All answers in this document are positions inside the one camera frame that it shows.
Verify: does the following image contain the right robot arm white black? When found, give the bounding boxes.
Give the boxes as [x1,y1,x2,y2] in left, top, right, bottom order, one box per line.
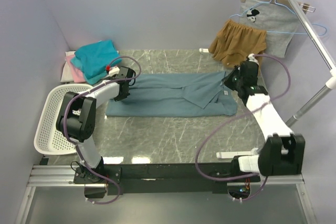
[223,61,306,182]

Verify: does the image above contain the light blue wire hanger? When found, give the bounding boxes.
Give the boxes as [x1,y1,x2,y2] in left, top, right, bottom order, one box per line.
[230,0,329,36]

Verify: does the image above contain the grey-blue t shirt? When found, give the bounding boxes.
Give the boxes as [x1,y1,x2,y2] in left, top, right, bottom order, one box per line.
[106,71,237,118]

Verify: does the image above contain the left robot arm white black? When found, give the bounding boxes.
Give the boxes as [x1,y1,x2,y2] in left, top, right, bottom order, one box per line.
[56,67,137,183]

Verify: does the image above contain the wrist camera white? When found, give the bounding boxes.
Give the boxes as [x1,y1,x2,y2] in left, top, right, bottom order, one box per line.
[106,66,120,76]
[246,54,259,64]

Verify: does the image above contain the grey panda shirt hanging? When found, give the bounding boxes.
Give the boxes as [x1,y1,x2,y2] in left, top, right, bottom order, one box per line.
[239,0,300,58]

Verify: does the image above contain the teal folded t shirt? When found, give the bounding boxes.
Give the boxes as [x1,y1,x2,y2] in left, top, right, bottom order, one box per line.
[71,40,120,85]

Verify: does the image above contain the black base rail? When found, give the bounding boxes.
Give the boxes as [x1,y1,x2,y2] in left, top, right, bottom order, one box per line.
[73,163,263,204]

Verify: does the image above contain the metal clothes rack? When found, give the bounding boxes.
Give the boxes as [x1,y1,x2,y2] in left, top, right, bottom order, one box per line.
[199,0,336,159]

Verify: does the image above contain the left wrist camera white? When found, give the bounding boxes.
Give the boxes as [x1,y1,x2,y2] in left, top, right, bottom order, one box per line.
[106,66,120,76]

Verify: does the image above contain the white plastic laundry basket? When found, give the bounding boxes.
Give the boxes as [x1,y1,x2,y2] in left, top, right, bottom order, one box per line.
[34,83,92,155]

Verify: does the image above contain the brown shorts hanging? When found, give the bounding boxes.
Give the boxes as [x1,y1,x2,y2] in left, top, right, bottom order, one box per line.
[208,19,267,68]

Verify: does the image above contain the aluminium frame rail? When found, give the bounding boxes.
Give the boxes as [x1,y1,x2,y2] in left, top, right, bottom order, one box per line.
[27,165,305,187]

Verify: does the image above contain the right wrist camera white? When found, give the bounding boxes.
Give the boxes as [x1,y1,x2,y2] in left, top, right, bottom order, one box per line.
[246,54,259,64]

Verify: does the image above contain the pink folded t shirt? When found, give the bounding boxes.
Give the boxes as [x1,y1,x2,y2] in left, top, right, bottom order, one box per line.
[66,54,86,83]

